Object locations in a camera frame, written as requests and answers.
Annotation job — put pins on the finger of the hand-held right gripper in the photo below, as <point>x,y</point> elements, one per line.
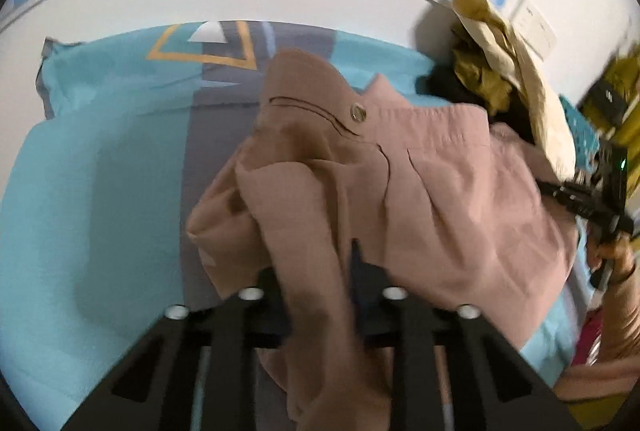
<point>575,201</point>

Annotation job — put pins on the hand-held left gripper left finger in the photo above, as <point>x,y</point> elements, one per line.
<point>272,306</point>

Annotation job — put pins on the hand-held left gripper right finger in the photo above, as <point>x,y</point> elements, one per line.
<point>370,301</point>

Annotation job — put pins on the dusty pink garment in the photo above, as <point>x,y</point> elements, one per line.
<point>425,191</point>

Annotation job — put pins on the person's right hand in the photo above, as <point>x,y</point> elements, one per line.
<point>624,256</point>

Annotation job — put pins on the teal patterned item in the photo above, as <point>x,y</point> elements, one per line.
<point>580,131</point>

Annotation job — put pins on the black box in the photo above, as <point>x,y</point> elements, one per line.
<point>606,103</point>

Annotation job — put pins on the cream cloth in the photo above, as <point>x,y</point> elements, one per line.
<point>545,111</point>

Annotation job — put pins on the olive yellow fabric item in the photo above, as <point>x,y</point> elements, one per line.
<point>627,76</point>

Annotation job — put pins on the red cloth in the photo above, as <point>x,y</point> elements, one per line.
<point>589,338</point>

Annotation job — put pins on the olive green cloth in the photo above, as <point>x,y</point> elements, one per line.
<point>485,81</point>

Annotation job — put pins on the dark cloth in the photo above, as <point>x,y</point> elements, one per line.
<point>450,86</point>

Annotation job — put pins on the teal and grey bed sheet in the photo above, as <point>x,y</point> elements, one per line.
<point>100,186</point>

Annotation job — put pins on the white wall switch plate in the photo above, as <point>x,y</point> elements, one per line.
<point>537,28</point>

